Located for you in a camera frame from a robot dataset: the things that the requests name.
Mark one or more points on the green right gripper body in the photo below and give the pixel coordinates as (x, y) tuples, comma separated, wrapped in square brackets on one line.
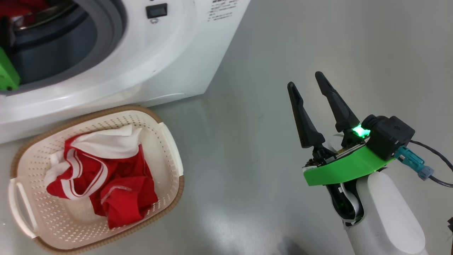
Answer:
[(347, 166)]

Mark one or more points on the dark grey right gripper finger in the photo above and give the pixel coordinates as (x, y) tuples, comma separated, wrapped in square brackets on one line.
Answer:
[(338, 106), (304, 120)]

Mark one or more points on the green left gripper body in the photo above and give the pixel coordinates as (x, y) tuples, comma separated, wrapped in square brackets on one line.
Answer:
[(7, 72)]

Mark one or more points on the plain red garment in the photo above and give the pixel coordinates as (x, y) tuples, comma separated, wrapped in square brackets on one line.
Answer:
[(17, 7)]

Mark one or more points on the red garment with white stripes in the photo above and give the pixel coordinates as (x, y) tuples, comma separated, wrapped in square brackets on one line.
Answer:
[(120, 198)]

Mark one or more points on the cream perforated plastic laundry basket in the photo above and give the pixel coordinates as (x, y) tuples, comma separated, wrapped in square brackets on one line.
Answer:
[(157, 141)]

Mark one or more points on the white front-load washing machine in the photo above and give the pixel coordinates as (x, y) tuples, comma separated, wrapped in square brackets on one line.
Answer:
[(159, 53)]

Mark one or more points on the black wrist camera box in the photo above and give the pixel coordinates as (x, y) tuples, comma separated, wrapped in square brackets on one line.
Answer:
[(387, 136)]

